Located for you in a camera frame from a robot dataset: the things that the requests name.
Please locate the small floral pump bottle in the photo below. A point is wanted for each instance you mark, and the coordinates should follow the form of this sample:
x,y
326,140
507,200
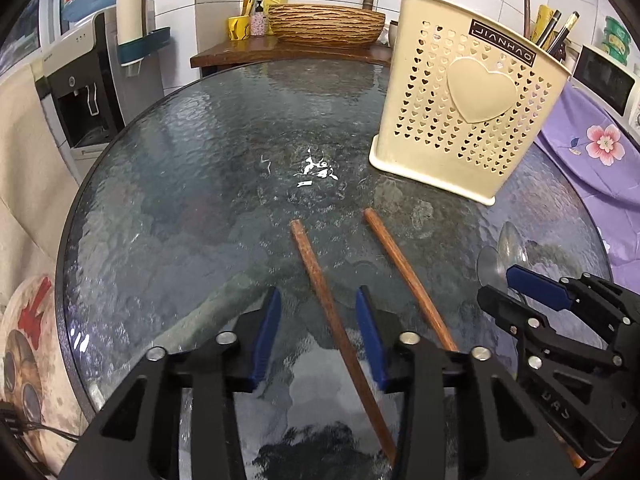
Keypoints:
x,y
257,22

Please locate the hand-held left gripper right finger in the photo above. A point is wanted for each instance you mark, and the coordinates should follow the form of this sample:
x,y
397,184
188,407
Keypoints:
x,y
370,340

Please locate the grey water dispenser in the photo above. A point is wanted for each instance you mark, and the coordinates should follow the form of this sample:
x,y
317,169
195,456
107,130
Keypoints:
x,y
95,85

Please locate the cream perforated utensil holder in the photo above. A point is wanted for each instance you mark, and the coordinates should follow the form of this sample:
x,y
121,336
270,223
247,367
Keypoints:
x,y
450,110

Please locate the green noodle cup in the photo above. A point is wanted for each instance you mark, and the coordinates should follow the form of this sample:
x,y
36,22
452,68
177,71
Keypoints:
x,y
620,56
616,41
614,25

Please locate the white microwave oven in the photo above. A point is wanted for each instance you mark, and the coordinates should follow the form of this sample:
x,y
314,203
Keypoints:
x,y
607,80

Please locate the printed round cushion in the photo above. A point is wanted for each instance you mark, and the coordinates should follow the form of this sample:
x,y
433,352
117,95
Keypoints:
x,y
35,360

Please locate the purple floral cloth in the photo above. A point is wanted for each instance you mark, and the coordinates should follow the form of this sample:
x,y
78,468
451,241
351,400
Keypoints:
x,y
600,170

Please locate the yellow roll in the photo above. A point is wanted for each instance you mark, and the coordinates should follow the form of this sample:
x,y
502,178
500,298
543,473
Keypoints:
x,y
542,22

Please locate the woven wooden basin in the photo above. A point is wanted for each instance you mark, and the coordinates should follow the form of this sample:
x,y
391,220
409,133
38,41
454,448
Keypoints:
x,y
325,24

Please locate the metal spoon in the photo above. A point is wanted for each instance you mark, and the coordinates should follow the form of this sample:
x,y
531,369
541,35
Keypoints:
x,y
491,266
512,245

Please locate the yellow cup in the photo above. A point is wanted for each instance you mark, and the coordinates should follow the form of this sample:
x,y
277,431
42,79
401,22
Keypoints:
x,y
238,29

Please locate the wooden counter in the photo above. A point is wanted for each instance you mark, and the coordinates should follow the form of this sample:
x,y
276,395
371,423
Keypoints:
x,y
240,57

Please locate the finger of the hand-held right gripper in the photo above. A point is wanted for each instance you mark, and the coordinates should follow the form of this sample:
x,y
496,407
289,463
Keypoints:
x,y
510,312
537,287

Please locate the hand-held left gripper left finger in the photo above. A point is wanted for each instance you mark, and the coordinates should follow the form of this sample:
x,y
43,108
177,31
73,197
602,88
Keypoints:
x,y
265,340

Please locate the dark thin chopstick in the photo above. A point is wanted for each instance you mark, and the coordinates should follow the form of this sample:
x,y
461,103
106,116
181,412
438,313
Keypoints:
x,y
567,30
554,27

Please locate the beige cloth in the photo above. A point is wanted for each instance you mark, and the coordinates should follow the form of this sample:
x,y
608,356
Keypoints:
x,y
30,170

